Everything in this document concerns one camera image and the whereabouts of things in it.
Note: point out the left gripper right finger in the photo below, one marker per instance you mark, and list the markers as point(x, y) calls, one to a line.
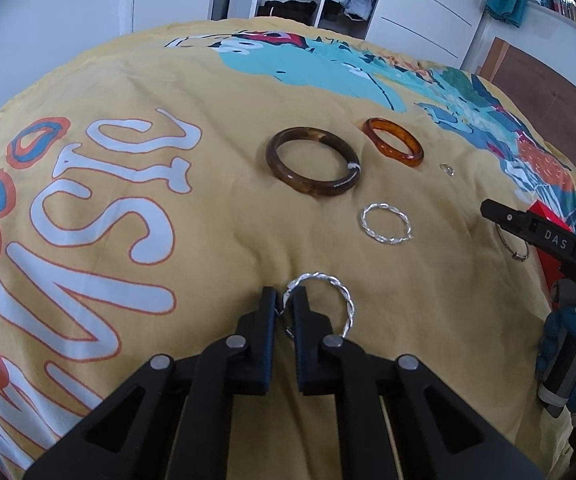
point(330, 365)

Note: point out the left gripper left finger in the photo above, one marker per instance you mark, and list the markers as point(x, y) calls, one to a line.
point(239, 364)

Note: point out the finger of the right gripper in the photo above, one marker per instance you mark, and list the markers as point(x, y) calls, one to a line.
point(527, 225)

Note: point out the thin gold metal bangle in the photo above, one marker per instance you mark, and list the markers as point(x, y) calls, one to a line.
point(517, 256)

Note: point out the red shallow jewelry box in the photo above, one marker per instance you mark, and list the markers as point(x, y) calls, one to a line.
point(563, 287)

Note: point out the wooden headboard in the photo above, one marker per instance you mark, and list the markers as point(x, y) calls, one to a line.
point(545, 97)

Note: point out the dark brown resin bangle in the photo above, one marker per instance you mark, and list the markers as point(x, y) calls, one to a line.
point(313, 161)

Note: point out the amber orange resin bangle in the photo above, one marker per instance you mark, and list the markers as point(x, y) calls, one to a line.
point(394, 141)

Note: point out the yellow dinosaur print bedspread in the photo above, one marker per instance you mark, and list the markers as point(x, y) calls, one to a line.
point(138, 216)

